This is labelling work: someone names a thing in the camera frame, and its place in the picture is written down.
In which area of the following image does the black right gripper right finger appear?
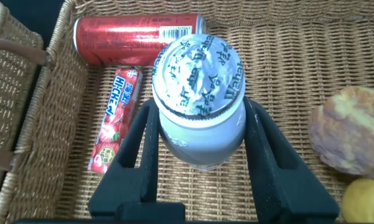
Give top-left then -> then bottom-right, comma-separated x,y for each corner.
243,96 -> 340,223

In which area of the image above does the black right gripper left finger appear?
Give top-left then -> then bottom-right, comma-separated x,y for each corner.
87,98 -> 186,222

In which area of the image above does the white milk drink bottle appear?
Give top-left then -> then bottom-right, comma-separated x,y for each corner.
151,33 -> 247,171

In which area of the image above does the wicker basket holding food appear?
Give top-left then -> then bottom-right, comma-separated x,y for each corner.
0,0 -> 374,224

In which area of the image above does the wicker basket holding toiletries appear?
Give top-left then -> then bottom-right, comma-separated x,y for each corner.
0,0 -> 44,215

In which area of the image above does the red chewy candy stick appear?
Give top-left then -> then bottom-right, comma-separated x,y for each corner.
87,67 -> 143,174

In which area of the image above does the yellow pear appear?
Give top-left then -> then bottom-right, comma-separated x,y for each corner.
341,176 -> 374,223

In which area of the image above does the brown bread roll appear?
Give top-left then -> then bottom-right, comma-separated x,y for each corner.
307,85 -> 374,180

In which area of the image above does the red soda can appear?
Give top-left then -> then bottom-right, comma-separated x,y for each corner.
72,13 -> 207,67

